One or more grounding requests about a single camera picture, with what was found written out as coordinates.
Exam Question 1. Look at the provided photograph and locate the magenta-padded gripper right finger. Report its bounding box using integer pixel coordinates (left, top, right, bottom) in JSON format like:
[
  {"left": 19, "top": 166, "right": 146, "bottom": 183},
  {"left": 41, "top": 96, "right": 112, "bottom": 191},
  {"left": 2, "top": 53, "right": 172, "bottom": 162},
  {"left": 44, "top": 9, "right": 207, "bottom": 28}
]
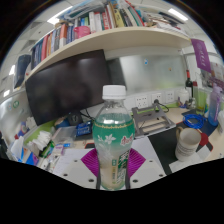
[{"left": 127, "top": 148, "right": 167, "bottom": 190}]

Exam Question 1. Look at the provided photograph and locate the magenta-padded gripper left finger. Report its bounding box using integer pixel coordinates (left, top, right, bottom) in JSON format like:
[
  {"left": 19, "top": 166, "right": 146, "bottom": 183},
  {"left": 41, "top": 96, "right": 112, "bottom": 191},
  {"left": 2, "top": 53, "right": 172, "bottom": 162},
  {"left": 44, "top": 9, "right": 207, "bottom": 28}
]
[{"left": 61, "top": 148, "right": 102, "bottom": 190}]

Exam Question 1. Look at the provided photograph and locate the green-labelled tea drink bottle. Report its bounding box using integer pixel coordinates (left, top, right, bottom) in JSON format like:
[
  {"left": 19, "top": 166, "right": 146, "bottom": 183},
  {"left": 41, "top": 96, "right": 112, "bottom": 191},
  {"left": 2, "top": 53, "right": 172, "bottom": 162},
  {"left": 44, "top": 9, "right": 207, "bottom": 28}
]
[{"left": 92, "top": 84, "right": 136, "bottom": 192}]

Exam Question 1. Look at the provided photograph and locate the purple translucent water bottle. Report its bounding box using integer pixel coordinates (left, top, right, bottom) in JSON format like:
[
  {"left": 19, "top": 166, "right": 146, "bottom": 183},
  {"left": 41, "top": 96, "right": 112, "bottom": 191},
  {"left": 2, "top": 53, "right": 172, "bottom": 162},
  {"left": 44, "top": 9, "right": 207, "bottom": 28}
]
[{"left": 207, "top": 83, "right": 224, "bottom": 127}]

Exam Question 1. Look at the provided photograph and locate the black desk mat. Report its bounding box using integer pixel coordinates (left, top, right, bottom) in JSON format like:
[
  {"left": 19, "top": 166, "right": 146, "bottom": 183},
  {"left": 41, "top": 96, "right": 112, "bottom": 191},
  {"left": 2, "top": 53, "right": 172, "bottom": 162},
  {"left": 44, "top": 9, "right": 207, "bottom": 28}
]
[{"left": 148, "top": 123, "right": 214, "bottom": 176}]

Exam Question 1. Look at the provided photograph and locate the white paper napkin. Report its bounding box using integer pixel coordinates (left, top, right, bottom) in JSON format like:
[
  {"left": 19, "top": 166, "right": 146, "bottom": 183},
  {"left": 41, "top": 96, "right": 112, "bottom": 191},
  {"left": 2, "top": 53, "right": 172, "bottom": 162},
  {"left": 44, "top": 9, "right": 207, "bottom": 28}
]
[{"left": 169, "top": 146, "right": 214, "bottom": 173}]

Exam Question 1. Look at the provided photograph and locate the small blue electronic box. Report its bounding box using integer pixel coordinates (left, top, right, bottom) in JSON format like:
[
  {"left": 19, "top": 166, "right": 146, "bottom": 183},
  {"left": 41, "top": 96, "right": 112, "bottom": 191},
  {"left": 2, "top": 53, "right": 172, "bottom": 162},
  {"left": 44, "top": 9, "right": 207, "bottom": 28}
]
[{"left": 75, "top": 121, "right": 93, "bottom": 137}]

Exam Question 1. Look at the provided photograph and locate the white patterned ceramic mug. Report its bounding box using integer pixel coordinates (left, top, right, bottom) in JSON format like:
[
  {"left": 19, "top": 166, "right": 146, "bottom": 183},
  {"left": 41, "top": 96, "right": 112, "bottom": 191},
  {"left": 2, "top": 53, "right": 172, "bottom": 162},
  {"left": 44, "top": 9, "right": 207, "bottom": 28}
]
[{"left": 174, "top": 126, "right": 203, "bottom": 163}]

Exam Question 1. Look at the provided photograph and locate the pile of white tissues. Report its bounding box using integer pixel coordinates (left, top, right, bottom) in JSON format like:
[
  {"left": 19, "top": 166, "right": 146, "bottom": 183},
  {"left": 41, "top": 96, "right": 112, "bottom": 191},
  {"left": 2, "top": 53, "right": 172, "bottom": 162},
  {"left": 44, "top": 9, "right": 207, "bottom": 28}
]
[{"left": 28, "top": 130, "right": 53, "bottom": 152}]

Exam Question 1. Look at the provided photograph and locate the grey metal laptop stand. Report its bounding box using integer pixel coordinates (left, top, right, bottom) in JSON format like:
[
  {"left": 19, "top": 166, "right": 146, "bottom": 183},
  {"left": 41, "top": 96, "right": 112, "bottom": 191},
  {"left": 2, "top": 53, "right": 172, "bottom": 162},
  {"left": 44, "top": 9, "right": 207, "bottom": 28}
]
[{"left": 131, "top": 102, "right": 177, "bottom": 139}]

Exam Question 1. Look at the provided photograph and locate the flat round red coaster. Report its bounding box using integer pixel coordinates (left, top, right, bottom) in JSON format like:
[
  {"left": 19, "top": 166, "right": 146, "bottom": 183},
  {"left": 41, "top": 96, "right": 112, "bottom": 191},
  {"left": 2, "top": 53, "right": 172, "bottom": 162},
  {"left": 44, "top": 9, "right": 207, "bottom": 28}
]
[{"left": 198, "top": 132, "right": 210, "bottom": 148}]

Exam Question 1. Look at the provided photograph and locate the white power socket strip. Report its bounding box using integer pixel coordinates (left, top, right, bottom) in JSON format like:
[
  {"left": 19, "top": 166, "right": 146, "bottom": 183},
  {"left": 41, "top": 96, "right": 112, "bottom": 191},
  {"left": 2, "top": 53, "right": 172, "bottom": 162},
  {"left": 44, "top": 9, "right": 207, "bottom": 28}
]
[{"left": 134, "top": 89, "right": 176, "bottom": 109}]

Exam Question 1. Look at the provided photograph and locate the white round jar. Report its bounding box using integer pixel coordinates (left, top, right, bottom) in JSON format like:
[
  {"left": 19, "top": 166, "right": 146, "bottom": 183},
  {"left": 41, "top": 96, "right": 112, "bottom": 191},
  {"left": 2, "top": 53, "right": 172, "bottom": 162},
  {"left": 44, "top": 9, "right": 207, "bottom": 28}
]
[{"left": 177, "top": 89, "right": 190, "bottom": 107}]

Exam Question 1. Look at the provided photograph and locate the black computer monitor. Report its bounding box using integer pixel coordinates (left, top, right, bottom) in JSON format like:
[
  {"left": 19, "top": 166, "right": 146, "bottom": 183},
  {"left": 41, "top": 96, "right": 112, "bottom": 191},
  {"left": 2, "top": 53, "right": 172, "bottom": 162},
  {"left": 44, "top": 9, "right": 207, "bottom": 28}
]
[{"left": 24, "top": 49, "right": 113, "bottom": 127}]

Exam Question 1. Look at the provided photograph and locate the dark wine bottle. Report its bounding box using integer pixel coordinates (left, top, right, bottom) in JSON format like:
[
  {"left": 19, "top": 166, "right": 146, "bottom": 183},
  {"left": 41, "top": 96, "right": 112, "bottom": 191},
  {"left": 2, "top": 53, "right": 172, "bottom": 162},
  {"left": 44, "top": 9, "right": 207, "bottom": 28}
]
[{"left": 185, "top": 69, "right": 194, "bottom": 99}]

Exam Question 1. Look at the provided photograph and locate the group photo poster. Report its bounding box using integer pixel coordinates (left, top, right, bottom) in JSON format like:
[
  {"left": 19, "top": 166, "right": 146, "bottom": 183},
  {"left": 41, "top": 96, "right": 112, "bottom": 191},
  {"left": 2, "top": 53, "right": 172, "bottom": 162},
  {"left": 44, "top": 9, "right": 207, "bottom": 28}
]
[{"left": 199, "top": 62, "right": 224, "bottom": 92}]

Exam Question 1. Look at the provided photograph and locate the purple pennant flag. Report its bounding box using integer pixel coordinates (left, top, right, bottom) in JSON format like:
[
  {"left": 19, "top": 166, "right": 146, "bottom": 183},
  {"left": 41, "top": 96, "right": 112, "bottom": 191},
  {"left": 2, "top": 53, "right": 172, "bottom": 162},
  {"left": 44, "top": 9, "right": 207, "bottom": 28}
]
[{"left": 190, "top": 38, "right": 212, "bottom": 74}]

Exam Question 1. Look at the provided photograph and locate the wooden shelf with books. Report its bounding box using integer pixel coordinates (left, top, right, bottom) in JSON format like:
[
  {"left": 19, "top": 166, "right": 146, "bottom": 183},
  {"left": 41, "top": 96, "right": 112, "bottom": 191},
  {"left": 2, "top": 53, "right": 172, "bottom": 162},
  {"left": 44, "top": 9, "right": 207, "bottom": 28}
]
[{"left": 13, "top": 0, "right": 193, "bottom": 89}]

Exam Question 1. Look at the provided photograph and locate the blue coiled cable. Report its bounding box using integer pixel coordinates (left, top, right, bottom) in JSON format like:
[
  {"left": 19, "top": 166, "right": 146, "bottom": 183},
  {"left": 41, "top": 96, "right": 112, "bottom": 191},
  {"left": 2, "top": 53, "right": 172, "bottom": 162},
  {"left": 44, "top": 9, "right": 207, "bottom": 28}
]
[{"left": 182, "top": 113, "right": 206, "bottom": 130}]

